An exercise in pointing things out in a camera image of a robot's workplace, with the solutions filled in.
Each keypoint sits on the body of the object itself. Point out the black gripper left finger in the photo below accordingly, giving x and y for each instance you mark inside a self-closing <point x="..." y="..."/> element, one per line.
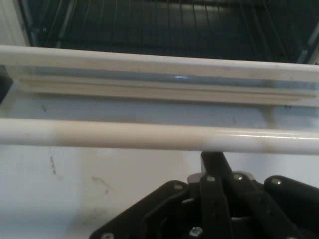
<point x="214" y="189"/>

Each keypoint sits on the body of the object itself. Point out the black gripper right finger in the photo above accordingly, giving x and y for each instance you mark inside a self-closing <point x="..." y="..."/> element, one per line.
<point x="286" y="204"/>

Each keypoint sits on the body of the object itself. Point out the white glass oven door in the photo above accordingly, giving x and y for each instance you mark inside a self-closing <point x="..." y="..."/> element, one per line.
<point x="149" y="134"/>

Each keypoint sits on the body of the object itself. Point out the white toaster oven body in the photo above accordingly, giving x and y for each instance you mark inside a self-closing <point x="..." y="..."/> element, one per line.
<point x="15" y="22"/>

